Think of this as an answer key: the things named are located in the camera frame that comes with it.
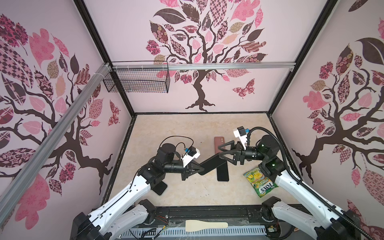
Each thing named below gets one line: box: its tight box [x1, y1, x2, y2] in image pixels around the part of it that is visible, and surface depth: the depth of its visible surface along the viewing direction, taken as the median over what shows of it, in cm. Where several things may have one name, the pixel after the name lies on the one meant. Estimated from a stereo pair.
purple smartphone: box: [216, 161, 230, 182], surface depth 89 cm
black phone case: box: [198, 153, 227, 176], surface depth 65 cm
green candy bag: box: [243, 167, 279, 198], surface depth 83 cm
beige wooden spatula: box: [185, 219, 229, 232], surface depth 73 cm
